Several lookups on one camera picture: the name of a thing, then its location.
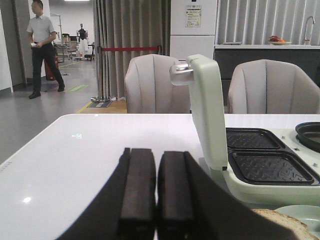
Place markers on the silver faucet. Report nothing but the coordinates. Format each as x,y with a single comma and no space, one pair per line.
308,28

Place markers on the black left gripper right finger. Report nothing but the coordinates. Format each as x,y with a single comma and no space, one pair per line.
192,207

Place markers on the man in white shirt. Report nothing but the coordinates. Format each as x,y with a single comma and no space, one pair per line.
41,34

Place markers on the left beige chair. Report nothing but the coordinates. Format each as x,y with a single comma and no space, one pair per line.
148,87

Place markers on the green breakfast maker lid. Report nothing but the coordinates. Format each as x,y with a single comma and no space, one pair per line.
202,76

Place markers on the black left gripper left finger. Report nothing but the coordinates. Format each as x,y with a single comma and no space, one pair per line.
124,207

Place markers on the black round frying pan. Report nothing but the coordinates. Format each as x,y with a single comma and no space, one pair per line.
308,134

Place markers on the bread slice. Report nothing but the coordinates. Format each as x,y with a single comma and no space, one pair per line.
299,228

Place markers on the right beige chair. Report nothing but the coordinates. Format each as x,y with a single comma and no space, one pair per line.
272,87

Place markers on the light green plate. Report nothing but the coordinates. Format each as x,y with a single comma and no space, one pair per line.
308,214

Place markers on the white refrigerator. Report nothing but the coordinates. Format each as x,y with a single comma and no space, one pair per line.
192,28

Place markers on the stanchion post with base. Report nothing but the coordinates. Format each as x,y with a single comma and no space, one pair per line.
102,88

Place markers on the fruit plate on counter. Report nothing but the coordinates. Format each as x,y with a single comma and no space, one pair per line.
277,41

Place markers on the red barrier belt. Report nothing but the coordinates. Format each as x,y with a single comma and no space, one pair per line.
130,49

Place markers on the beige chair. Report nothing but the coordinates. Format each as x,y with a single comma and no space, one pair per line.
272,87
148,87

